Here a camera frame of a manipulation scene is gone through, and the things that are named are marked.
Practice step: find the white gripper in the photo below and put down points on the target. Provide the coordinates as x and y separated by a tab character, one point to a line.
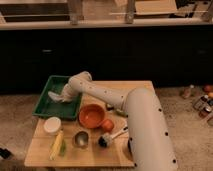
67	93

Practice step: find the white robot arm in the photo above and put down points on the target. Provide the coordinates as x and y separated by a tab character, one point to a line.
151	146

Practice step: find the green plastic tray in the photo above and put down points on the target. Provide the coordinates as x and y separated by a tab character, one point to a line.
46	107

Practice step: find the orange bowl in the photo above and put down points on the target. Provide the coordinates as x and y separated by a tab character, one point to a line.
91	116

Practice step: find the white round container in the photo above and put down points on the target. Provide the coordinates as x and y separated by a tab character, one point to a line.
52	125

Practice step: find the metal cup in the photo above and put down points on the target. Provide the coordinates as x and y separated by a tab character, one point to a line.
81	139

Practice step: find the orange tomato toy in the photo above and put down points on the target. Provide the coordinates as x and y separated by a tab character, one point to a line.
107	125

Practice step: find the yellow corn cob toy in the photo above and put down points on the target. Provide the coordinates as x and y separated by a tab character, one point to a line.
56	145

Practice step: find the dark object on floor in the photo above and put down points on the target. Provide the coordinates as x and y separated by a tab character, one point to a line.
5	153

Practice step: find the wooden railing shelf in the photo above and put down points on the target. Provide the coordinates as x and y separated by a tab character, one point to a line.
54	14

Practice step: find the bottle on floor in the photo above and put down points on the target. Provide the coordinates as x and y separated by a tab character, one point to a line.
187	92

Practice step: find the box of small items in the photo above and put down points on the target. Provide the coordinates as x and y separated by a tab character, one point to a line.
202	106

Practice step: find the orange ball on floor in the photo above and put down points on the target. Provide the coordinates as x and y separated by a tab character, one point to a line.
208	88

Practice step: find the dish brush with white handle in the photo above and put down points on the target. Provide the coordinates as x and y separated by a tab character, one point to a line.
106	139

